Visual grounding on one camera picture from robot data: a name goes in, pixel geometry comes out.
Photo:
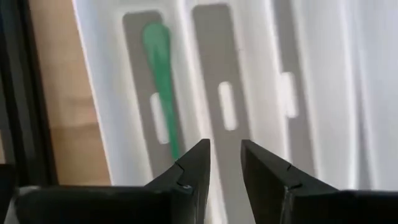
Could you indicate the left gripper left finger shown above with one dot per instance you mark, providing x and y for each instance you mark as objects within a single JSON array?
[{"x": 174, "y": 202}]

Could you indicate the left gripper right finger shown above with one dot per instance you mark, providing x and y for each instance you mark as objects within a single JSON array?
[{"x": 280, "y": 199}]

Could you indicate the white plastic cutlery tray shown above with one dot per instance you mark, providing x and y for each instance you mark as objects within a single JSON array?
[{"x": 109, "y": 93}]

